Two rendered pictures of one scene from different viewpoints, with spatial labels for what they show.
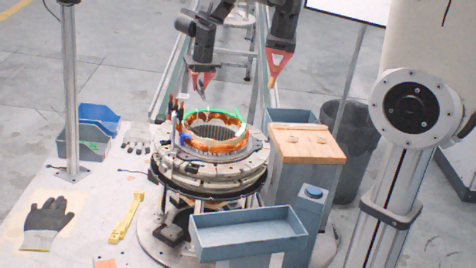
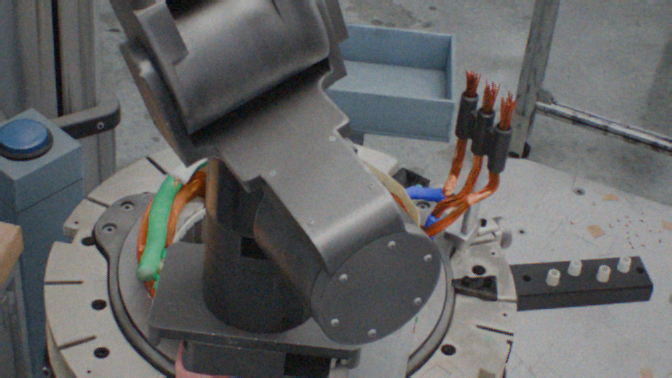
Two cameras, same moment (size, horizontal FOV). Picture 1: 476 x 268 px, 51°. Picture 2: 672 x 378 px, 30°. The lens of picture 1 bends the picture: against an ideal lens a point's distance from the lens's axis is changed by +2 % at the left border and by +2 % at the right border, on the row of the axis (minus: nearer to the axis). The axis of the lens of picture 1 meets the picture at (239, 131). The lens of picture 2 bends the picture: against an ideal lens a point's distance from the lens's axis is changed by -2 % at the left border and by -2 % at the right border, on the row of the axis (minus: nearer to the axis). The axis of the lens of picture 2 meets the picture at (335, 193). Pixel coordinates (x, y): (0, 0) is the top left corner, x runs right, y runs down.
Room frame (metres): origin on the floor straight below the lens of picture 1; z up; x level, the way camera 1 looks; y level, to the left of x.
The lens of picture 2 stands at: (1.74, 0.34, 1.70)
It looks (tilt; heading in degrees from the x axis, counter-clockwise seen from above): 40 degrees down; 202
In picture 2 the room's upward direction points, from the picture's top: 6 degrees clockwise
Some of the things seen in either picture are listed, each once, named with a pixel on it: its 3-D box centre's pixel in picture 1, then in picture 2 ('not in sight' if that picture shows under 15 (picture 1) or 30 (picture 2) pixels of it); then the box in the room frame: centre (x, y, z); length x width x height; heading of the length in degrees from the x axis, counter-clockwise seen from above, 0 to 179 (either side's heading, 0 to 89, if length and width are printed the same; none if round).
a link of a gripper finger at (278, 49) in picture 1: (278, 56); not in sight; (1.10, -0.06, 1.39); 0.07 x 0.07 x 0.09; 87
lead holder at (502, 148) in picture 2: (176, 110); (483, 130); (1.09, 0.16, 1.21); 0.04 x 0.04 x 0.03; 5
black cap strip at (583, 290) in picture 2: not in sight; (578, 282); (0.73, 0.20, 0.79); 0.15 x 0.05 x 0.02; 126
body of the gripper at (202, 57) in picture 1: (202, 53); (263, 264); (1.34, 0.14, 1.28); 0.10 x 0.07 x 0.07; 112
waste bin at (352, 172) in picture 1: (341, 153); not in sight; (2.66, -0.65, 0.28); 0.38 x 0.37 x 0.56; 93
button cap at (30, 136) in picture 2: (314, 191); (23, 135); (1.08, -0.22, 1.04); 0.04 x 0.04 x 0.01
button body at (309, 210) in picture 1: (304, 230); (34, 253); (1.08, -0.22, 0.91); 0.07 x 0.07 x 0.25; 73
